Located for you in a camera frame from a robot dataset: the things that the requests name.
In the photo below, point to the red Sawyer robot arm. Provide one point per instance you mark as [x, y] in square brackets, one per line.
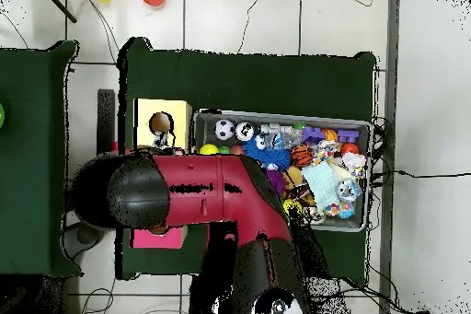
[206, 203]

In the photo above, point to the shallow mesh bin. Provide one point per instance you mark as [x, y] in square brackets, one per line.
[279, 117]

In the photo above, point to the wooden box with three holes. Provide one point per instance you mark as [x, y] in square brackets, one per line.
[180, 115]

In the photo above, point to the brown toy football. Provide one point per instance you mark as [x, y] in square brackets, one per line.
[237, 149]

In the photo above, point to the yellow ball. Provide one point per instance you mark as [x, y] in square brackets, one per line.
[209, 149]

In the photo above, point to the black and white soccer ball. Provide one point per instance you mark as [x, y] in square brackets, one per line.
[224, 129]

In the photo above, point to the blue puffer ball with eyes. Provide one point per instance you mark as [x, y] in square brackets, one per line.
[270, 155]

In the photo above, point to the dark green table cloth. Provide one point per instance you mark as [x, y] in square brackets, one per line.
[239, 78]
[29, 144]

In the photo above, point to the mint knitted cloth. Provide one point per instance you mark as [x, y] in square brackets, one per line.
[323, 185]

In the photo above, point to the grey rounded base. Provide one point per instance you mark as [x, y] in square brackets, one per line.
[84, 238]

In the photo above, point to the black rod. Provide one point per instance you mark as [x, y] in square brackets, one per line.
[59, 4]

